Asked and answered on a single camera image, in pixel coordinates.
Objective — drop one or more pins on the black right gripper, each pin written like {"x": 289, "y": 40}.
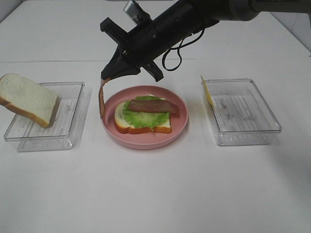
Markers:
{"x": 139, "y": 47}

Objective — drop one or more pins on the curled bacon strip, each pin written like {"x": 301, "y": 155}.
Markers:
{"x": 101, "y": 97}

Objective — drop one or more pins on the wavy bacon strip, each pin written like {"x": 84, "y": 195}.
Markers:
{"x": 153, "y": 106}

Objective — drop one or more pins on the green lettuce leaf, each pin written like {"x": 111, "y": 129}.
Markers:
{"x": 134, "y": 119}

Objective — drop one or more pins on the white bread slice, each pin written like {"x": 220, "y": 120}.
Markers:
{"x": 27, "y": 98}
{"x": 122, "y": 129}

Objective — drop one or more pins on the yellow cheese slice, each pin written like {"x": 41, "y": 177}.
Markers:
{"x": 207, "y": 94}

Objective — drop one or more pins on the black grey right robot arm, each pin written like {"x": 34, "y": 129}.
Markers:
{"x": 213, "y": 11}

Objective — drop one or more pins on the pink round plate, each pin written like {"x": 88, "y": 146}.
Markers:
{"x": 145, "y": 141}

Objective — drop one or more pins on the clear left plastic tray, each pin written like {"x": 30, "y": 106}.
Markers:
{"x": 67, "y": 122}

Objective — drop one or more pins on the clear plastic tray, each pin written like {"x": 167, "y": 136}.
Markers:
{"x": 67, "y": 122}
{"x": 241, "y": 115}

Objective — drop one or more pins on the clear right plastic tray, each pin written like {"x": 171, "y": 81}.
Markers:
{"x": 241, "y": 115}

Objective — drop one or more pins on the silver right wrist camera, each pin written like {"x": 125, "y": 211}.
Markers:
{"x": 135, "y": 12}

